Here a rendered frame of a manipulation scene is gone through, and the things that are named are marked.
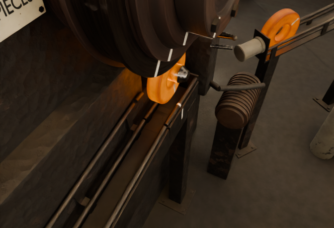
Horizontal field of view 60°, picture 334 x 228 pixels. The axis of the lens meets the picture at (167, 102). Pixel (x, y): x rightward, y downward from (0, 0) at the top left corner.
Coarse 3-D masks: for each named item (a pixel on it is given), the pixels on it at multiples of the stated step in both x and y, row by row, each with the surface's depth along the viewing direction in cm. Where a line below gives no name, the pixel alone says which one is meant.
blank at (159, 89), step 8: (184, 56) 73; (184, 64) 76; (168, 72) 66; (152, 80) 64; (160, 80) 64; (168, 80) 73; (152, 88) 65; (160, 88) 65; (168, 88) 70; (176, 88) 76; (152, 96) 67; (160, 96) 67; (168, 96) 72
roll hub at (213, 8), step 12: (180, 0) 39; (192, 0) 38; (204, 0) 38; (216, 0) 46; (228, 0) 53; (180, 12) 42; (192, 12) 40; (204, 12) 39; (216, 12) 48; (228, 12) 52; (180, 24) 45; (192, 24) 43; (204, 24) 42; (216, 36) 50
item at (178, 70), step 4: (176, 64) 68; (172, 68) 67; (176, 68) 67; (180, 68) 67; (184, 68) 68; (172, 72) 67; (176, 72) 67; (180, 72) 67; (184, 72) 67; (188, 72) 68; (168, 76) 68; (172, 76) 67; (176, 76) 67; (180, 76) 67; (184, 76) 67; (188, 76) 69; (172, 80) 69; (176, 80) 68; (180, 80) 68; (184, 80) 68
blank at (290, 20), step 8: (288, 8) 98; (272, 16) 96; (280, 16) 95; (288, 16) 96; (296, 16) 98; (264, 24) 98; (272, 24) 96; (280, 24) 97; (288, 24) 99; (296, 24) 101; (264, 32) 98; (272, 32) 98; (280, 32) 105; (288, 32) 102; (272, 40) 101; (280, 40) 103
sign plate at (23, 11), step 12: (0, 0) 35; (12, 0) 37; (24, 0) 38; (36, 0) 40; (0, 12) 36; (12, 12) 37; (24, 12) 39; (36, 12) 41; (0, 24) 36; (12, 24) 38; (24, 24) 40; (0, 36) 37
